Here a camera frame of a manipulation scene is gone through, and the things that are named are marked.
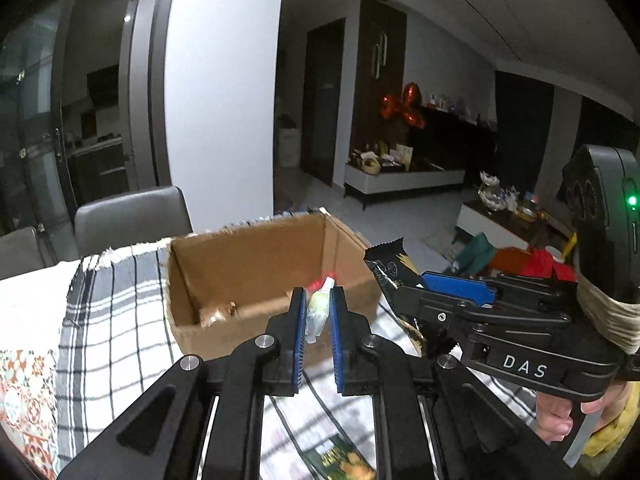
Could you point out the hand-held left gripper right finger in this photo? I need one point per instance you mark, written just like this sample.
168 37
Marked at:
336 340

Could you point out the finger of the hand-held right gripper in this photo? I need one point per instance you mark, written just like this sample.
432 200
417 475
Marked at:
430 305
455 285

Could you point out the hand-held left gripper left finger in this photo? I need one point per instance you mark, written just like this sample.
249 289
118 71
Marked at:
299 340

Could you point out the clear green candy packet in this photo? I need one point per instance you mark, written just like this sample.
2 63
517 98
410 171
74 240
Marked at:
319 310

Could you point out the black snack bar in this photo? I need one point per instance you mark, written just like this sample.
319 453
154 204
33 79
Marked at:
392 262

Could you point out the cardboard box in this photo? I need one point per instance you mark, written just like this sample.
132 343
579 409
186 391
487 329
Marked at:
250 280

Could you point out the brown biscuit packet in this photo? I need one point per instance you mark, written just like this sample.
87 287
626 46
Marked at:
217 314

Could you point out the person's right hand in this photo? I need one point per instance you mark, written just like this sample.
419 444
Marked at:
552 415

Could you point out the green cap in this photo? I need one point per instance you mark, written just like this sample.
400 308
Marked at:
475 255

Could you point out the coffee table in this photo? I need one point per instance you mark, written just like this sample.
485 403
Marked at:
500 222

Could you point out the red orange cloth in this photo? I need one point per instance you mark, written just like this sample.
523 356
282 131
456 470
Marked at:
545 262

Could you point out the yellow cloth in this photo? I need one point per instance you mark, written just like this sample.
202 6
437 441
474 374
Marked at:
607 435

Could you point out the glass ornament bowl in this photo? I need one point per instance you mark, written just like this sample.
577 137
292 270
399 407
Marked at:
491 192

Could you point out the white low cabinet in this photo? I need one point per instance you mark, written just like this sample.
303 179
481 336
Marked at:
405 177

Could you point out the green cracker packet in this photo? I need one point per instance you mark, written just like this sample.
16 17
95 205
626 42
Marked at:
340 460

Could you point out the dark sideboard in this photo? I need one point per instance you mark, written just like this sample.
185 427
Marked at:
460 135

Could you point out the black white checkered tablecloth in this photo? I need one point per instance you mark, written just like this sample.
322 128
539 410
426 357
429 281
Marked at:
115 320

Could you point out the red foil balloons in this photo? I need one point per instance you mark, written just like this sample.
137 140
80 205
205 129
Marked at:
402 105

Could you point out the grey chair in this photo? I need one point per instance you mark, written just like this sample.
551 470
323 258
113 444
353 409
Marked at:
20 255
130 220

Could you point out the dark wardrobe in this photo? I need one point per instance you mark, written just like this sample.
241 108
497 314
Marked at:
377 80

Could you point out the dark door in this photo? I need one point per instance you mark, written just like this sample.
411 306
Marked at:
322 105

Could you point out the patterned table cover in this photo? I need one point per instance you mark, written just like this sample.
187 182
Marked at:
25 385

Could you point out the grey refrigerator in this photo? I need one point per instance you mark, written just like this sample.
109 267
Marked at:
140 95

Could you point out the glass sliding door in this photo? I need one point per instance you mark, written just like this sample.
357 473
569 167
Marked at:
30 125

